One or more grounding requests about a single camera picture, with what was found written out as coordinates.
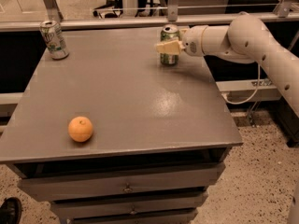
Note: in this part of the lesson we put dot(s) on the grey drawer cabinet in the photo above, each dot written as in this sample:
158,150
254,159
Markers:
144,115

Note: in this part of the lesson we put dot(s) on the orange fruit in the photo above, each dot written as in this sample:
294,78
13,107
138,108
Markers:
80,129

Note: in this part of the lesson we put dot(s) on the white 7up can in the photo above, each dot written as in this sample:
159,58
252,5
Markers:
52,34

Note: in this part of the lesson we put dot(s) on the grey drawer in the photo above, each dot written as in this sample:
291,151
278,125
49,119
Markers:
181,216
70,187
130,206

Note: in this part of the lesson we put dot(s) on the top grey drawer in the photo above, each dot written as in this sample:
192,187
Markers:
70,187

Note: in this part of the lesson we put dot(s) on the green soda can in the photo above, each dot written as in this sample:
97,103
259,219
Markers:
169,32

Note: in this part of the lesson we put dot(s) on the bottom grey drawer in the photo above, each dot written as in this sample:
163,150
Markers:
181,216

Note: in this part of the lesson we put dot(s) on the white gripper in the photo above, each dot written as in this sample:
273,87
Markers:
192,41

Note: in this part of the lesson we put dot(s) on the black office chair base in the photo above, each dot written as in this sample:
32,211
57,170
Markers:
115,6

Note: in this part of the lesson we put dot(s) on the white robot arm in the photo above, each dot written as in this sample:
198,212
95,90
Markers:
260,183

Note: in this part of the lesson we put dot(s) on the black shoe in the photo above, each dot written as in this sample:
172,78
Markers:
10,211

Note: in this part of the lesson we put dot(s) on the middle grey drawer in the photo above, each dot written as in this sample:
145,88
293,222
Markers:
130,206

